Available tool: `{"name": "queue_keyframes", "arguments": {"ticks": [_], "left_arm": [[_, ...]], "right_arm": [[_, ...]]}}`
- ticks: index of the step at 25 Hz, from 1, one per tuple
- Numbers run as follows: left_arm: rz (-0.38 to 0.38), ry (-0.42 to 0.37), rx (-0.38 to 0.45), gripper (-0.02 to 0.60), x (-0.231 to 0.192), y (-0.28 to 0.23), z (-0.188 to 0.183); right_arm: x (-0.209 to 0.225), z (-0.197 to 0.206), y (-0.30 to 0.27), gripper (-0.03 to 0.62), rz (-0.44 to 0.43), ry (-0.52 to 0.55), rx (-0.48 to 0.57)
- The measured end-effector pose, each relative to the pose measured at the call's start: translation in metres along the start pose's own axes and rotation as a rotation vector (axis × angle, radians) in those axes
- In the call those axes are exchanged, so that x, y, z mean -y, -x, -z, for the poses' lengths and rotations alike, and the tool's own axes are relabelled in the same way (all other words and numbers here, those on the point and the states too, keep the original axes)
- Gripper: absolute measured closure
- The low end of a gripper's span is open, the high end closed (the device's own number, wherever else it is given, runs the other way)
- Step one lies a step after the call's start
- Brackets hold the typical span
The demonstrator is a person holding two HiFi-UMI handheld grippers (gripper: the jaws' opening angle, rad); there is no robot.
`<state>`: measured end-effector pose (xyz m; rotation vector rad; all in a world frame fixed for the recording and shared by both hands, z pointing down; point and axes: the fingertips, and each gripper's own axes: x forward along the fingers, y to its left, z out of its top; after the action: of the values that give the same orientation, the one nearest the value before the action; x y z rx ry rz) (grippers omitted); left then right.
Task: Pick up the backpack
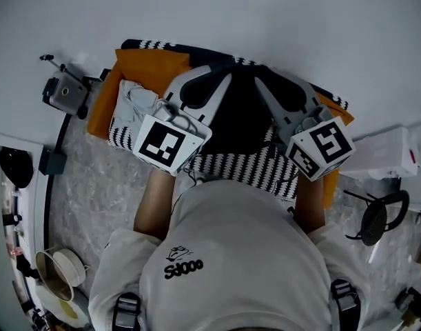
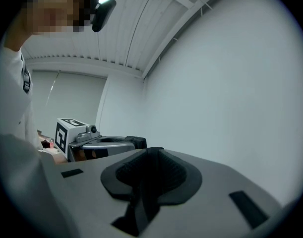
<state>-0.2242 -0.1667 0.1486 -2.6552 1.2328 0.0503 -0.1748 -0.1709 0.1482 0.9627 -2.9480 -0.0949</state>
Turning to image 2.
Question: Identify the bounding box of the person's left hand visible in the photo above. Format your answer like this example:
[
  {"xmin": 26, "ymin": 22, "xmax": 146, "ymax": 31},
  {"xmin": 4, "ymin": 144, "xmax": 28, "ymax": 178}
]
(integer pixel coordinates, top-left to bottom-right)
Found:
[{"xmin": 72, "ymin": 148, "xmax": 109, "ymax": 162}]

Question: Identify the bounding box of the grey roller blind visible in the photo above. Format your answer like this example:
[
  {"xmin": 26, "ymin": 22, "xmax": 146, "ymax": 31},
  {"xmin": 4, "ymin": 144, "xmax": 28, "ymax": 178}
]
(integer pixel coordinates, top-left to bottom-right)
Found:
[{"xmin": 31, "ymin": 69, "xmax": 109, "ymax": 143}]

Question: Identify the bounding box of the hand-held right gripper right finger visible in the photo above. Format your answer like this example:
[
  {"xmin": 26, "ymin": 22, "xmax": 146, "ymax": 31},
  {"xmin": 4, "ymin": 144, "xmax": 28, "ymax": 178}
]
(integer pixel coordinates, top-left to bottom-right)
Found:
[{"xmin": 140, "ymin": 147, "xmax": 284, "ymax": 238}]

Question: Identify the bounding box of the black head-mounted camera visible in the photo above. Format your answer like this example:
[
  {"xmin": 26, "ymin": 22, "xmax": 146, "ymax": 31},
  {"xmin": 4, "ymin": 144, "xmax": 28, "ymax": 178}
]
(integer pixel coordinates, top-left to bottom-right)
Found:
[{"xmin": 90, "ymin": 0, "xmax": 118, "ymax": 33}]

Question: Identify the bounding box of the person's head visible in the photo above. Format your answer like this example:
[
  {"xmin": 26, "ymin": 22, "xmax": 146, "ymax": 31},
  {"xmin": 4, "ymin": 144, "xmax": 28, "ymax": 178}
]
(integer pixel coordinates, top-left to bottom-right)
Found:
[{"xmin": 3, "ymin": 0, "xmax": 97, "ymax": 52}]

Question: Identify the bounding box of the person's white sweatshirt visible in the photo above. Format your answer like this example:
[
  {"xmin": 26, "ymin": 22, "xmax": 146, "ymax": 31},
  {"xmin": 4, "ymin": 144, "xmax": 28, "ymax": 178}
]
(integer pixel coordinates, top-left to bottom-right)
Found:
[{"xmin": 0, "ymin": 45, "xmax": 44, "ymax": 151}]

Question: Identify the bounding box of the black grey harness strap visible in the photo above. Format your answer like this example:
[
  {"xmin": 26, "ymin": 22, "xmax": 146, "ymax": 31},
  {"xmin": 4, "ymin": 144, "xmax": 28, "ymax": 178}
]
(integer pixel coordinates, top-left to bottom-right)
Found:
[{"xmin": 20, "ymin": 54, "xmax": 33, "ymax": 94}]

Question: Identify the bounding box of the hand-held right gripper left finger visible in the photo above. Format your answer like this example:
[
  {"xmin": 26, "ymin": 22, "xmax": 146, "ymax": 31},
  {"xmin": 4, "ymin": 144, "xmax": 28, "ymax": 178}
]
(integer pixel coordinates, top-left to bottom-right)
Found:
[{"xmin": 54, "ymin": 147, "xmax": 155, "ymax": 238}]

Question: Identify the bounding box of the grey gripper camera module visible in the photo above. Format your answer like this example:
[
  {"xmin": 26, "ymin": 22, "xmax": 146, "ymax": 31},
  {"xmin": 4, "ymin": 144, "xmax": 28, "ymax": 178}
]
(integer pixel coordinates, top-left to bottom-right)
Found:
[{"xmin": 75, "ymin": 124, "xmax": 102, "ymax": 143}]

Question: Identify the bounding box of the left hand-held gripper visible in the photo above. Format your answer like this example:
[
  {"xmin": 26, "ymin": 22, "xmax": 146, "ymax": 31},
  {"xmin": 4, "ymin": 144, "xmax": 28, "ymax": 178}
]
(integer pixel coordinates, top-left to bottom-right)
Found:
[{"xmin": 54, "ymin": 118, "xmax": 137, "ymax": 163}]

